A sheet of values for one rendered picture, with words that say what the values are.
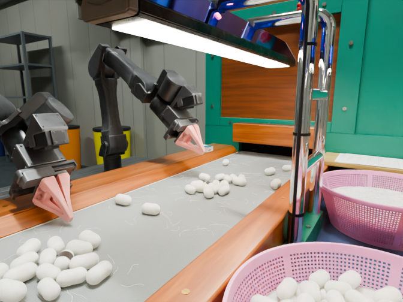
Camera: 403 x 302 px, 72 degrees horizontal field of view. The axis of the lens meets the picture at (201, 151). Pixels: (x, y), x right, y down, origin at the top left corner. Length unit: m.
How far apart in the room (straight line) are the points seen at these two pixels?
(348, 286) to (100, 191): 0.48
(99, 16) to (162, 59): 2.74
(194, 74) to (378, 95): 2.06
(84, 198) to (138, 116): 2.62
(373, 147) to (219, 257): 0.74
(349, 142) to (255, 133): 0.30
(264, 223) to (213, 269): 0.14
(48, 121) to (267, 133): 0.71
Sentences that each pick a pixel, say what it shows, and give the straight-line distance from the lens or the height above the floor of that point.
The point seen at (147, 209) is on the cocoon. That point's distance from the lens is 0.53.
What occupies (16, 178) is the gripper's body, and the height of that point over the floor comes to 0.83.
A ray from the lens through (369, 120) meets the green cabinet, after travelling 1.00.
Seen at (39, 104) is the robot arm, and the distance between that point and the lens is 0.58.
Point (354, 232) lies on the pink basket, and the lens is 0.65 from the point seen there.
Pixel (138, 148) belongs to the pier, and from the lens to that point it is 3.25.
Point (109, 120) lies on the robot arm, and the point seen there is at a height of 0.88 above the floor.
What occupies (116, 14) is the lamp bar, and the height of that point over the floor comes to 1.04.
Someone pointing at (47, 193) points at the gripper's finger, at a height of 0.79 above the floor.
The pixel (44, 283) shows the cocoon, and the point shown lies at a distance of 0.37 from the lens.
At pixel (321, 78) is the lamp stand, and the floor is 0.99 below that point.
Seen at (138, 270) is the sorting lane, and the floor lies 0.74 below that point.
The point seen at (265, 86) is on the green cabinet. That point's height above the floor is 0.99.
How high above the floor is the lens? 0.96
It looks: 11 degrees down
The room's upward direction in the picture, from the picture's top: straight up
